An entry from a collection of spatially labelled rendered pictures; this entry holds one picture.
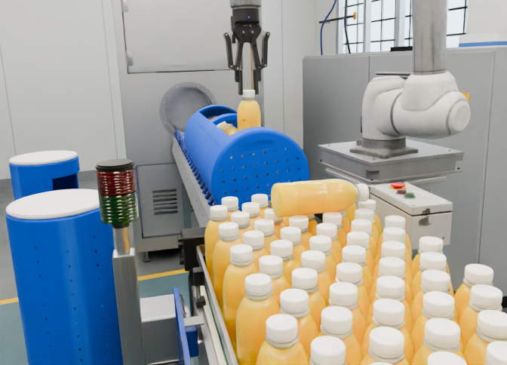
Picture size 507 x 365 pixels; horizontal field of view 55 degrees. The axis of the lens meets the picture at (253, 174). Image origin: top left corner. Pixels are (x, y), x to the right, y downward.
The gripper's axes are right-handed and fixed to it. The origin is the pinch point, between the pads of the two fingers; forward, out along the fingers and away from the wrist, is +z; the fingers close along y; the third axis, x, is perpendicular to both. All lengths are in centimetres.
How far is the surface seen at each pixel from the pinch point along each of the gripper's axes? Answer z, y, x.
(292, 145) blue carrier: 17.3, -9.5, 11.3
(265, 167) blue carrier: 22.9, -1.6, 11.2
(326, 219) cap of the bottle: 26, -5, 50
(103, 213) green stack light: 18, 38, 58
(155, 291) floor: 135, 32, -155
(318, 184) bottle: 19, -4, 47
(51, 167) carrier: 34, 69, -75
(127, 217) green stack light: 19, 34, 59
